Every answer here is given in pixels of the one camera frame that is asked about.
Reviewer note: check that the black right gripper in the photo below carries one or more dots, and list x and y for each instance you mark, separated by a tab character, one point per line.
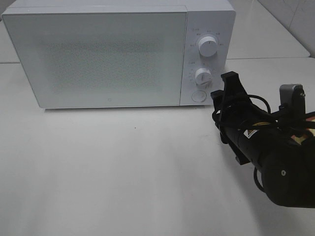
235	110

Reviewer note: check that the round white door button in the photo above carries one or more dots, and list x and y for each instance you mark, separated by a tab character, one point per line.
199	96

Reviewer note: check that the white microwave door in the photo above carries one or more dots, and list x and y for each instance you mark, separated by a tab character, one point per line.
101	60

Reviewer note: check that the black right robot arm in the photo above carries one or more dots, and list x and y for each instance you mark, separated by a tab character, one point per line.
280	145

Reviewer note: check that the lower white timer knob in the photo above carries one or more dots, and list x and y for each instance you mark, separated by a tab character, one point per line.
203	76

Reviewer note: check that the upper white power knob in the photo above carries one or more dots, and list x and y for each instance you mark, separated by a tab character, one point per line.
207	46

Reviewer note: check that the white microwave oven body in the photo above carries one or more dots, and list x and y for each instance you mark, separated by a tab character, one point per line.
203	17

